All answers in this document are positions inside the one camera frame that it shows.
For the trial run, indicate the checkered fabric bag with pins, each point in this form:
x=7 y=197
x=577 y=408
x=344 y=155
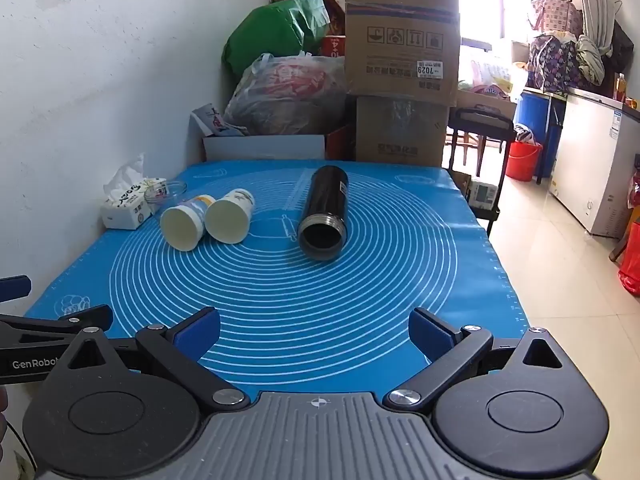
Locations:
x=555 y=15

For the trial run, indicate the small cardboard box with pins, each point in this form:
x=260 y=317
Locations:
x=395 y=130

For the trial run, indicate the black bag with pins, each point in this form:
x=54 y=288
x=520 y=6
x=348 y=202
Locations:
x=620 y=50

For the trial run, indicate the white paper cup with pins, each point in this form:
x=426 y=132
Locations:
x=186 y=222
x=227 y=220

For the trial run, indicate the wooden chair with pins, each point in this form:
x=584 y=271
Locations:
x=467 y=146

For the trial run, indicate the large cardboard box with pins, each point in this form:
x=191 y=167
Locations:
x=400 y=15

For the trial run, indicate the small glass dish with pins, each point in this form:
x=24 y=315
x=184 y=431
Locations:
x=166 y=193

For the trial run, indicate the blue plastic barrel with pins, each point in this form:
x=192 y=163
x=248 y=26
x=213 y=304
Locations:
x=532 y=110

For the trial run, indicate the small white box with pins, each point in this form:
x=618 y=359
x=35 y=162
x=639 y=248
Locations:
x=484 y=193

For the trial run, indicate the white printed paper packet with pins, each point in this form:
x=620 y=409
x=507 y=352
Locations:
x=212 y=121

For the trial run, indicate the orange bottle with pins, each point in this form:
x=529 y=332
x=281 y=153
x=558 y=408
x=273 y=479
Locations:
x=620 y=89

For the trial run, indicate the grey cloth bundle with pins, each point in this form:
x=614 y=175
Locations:
x=592 y=60

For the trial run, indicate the white open carton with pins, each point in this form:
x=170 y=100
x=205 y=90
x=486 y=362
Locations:
x=260 y=148

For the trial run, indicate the black thermos cup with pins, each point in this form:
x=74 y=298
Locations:
x=326 y=195

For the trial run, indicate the red gift box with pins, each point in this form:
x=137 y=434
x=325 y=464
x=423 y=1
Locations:
x=334 y=46

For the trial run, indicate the white chest freezer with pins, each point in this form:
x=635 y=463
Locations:
x=585 y=160

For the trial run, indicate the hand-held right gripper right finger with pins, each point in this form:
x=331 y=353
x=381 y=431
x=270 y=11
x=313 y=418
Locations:
x=429 y=336

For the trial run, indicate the black utility cart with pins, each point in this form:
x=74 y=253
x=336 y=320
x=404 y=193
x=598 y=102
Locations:
x=481 y=121

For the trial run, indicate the floral fabric bag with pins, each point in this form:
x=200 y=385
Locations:
x=550 y=62

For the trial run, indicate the blue silicone baking mat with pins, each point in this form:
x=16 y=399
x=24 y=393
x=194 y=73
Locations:
x=300 y=290

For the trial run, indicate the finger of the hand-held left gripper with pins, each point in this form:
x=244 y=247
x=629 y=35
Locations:
x=15 y=287
x=60 y=324

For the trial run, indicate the clear plastic bag red contents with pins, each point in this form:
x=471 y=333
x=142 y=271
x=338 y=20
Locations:
x=290 y=95

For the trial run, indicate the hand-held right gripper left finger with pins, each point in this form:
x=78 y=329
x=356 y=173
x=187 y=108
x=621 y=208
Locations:
x=199 y=334

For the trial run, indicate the white tissue pack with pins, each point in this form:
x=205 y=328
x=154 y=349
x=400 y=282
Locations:
x=122 y=210

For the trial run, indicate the red plastic bucket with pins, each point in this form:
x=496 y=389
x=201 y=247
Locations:
x=523 y=161

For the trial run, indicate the green plastic bag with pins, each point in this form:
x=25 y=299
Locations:
x=265 y=30

